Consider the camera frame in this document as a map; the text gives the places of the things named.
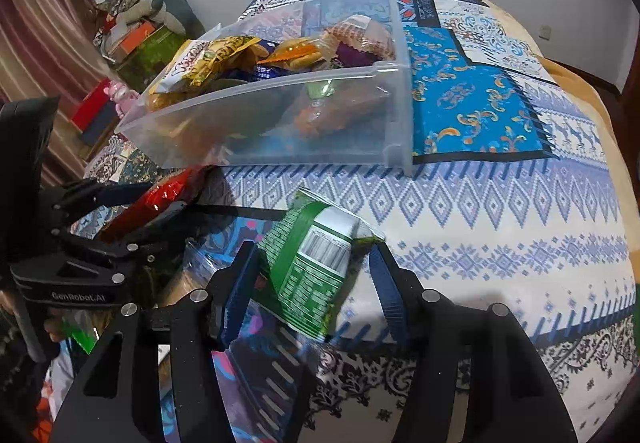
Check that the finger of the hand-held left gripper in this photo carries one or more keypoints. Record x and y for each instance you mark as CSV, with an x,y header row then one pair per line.
x,y
150,234
95,197

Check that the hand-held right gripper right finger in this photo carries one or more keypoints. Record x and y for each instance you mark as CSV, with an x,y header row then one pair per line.
x,y
387,295

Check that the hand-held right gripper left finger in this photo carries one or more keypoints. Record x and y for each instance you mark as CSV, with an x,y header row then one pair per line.
x,y
237,298

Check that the red snack packet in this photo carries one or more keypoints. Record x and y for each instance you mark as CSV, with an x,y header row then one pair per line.
x,y
160,198

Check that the green snack packet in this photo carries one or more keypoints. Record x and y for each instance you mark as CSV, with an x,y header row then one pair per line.
x,y
305,273

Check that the clear plastic storage box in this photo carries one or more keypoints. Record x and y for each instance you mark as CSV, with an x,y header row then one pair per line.
x,y
250,133

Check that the clear bag of cookies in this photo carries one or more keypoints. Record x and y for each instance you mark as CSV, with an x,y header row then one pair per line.
x,y
182,280

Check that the red box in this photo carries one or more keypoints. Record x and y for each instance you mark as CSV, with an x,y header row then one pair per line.
x,y
90,103

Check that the pink plush toy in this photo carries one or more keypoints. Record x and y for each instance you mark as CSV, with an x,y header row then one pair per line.
x,y
124,98

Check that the patchwork printed blanket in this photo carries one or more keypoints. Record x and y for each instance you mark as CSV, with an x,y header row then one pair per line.
x,y
475,203

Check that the green cloth covered stool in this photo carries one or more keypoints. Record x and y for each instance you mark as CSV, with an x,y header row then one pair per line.
x,y
155,55

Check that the orange cardboard box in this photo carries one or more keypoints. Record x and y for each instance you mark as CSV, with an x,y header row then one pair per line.
x,y
137,39

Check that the yellow snack packet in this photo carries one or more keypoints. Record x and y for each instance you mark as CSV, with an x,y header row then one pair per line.
x,y
210,58

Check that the striped brown curtain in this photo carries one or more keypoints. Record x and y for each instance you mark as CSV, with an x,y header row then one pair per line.
x,y
40,23

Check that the clear bag of orange puffs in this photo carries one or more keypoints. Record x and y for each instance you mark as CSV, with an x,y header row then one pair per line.
x,y
320,120

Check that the pile of plush toys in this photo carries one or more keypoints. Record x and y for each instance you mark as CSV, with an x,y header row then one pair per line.
x,y
145,5

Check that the blue potato chip packet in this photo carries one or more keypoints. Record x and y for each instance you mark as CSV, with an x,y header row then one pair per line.
x,y
265,71

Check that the nut crisp bar packet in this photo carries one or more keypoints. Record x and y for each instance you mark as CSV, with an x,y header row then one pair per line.
x,y
300,54

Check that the beige biscuit packet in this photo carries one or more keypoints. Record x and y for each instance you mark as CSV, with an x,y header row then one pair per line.
x,y
360,35

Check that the white wall socket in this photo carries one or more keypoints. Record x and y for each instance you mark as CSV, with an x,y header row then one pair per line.
x,y
546,32

